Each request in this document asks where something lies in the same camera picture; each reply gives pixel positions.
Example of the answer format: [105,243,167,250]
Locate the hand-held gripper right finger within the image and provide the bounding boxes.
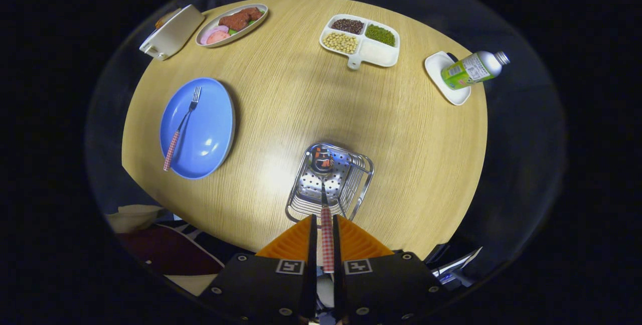
[333,214,449,323]

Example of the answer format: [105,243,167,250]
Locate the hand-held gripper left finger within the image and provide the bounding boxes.
[198,214,317,323]

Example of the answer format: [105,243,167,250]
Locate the spoon with red checkered handle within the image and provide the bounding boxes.
[311,145,336,273]

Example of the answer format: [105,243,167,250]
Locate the fork with red checkered handle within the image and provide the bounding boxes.
[163,86,202,172]

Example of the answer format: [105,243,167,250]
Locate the white flat object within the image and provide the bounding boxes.
[426,247,482,285]

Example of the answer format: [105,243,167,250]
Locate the perforated steel drain basket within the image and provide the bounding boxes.
[285,142,375,225]

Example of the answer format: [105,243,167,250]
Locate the dark red striped cloth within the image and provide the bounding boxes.
[118,222,226,278]

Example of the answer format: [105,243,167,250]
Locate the cream cloth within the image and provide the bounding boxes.
[105,205,164,234]

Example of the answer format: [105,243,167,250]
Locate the blue round plate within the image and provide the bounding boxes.
[159,77,236,180]

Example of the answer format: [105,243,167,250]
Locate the white square coaster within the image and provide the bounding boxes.
[424,51,472,106]

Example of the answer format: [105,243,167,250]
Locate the white divided dish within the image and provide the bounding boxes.
[319,14,401,70]

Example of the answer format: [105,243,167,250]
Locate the silver bottle with green label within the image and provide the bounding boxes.
[441,50,511,90]

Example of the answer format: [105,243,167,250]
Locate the pile of yellow soybeans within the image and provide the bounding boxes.
[323,32,359,55]

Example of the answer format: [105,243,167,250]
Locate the pile of green beans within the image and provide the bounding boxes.
[365,24,396,47]

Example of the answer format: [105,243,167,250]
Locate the white oval plate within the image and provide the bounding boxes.
[196,4,269,48]

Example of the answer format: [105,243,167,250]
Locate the pink ham slices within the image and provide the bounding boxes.
[200,25,231,45]

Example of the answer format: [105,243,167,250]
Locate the pile of dark red beans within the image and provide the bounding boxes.
[331,18,365,35]

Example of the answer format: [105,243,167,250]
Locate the brown meat pieces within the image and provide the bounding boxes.
[218,7,264,32]

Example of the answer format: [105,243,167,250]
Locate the white toaster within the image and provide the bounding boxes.
[139,4,206,61]

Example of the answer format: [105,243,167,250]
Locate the brown toast slice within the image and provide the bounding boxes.
[154,8,181,30]

